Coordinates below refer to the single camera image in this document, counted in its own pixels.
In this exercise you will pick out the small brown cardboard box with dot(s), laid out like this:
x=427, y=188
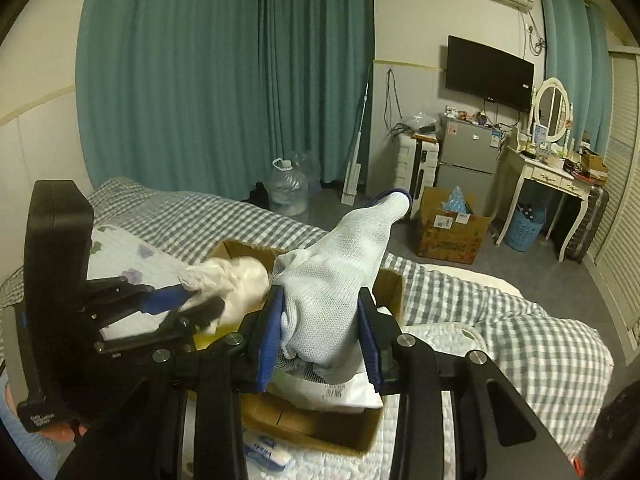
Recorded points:
x=595, y=164

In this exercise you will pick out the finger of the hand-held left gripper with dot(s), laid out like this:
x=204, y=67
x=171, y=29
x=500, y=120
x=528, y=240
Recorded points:
x=200, y=314
x=165, y=299

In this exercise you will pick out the black cloth bundle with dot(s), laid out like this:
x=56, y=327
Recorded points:
x=258, y=194

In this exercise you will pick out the clear plastic bag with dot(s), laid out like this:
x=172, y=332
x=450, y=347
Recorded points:
x=417, y=122

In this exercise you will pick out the dark hard suitcase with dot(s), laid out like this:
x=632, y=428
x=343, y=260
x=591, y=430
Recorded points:
x=590, y=225

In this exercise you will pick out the white oval vanity mirror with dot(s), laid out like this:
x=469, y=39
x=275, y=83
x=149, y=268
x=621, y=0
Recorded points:
x=551, y=105

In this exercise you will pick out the blue white tissue pack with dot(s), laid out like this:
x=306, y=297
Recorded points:
x=265, y=451

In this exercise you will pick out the grey small fridge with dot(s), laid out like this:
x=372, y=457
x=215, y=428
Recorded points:
x=467, y=155

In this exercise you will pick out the white dressing table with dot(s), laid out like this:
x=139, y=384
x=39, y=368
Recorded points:
x=540, y=172

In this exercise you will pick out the grey checked blanket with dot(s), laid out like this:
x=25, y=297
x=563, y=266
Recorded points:
x=540, y=360

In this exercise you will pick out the white louvered wardrobe door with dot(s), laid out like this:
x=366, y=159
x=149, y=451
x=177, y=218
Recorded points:
x=622, y=185

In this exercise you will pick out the white flat mop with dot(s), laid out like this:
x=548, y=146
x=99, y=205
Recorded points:
x=352, y=180

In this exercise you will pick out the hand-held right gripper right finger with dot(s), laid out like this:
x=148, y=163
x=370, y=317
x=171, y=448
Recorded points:
x=369, y=345

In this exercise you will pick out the wide teal curtain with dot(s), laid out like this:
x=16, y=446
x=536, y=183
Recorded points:
x=210, y=75

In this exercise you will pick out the white cloth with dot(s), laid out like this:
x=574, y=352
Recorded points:
x=235, y=275

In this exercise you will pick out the yellow packet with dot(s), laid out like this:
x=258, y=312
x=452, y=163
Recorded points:
x=207, y=341

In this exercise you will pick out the large clear water bottle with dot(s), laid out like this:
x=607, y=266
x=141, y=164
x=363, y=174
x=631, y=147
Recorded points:
x=312, y=175
x=287, y=190

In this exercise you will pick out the black wall television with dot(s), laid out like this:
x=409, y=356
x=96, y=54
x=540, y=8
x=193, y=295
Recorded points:
x=487, y=72

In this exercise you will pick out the white plastic mailer bag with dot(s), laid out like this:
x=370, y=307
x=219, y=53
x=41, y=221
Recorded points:
x=330, y=396

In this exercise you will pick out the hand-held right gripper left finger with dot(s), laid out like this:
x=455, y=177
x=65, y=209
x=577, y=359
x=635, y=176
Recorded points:
x=269, y=340

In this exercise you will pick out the narrow teal curtain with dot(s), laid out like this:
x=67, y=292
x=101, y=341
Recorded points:
x=570, y=50

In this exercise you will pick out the blue plastic bag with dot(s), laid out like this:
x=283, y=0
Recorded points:
x=456, y=201

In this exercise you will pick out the blue plastic basket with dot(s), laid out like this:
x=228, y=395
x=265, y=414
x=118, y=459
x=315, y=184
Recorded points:
x=524, y=232

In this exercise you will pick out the printed cardboard box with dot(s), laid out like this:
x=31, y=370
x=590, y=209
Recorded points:
x=450, y=240

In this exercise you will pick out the white sock blue toe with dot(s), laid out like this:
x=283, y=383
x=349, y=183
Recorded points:
x=330, y=285

